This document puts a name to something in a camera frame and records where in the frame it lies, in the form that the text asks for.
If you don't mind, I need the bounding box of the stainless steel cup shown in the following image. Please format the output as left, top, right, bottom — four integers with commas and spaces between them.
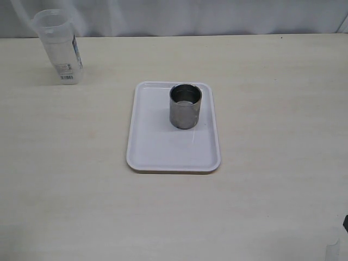
169, 83, 202, 129

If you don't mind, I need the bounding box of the clear plastic pitcher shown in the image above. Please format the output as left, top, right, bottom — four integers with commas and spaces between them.
32, 9, 83, 85

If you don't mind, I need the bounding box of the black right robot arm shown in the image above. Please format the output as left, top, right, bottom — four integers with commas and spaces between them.
343, 215, 348, 232

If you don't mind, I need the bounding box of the white rectangular plastic tray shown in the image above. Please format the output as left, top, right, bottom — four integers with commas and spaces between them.
126, 81, 221, 173

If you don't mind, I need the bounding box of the white backdrop curtain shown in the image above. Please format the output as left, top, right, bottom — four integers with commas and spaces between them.
1, 1, 347, 38

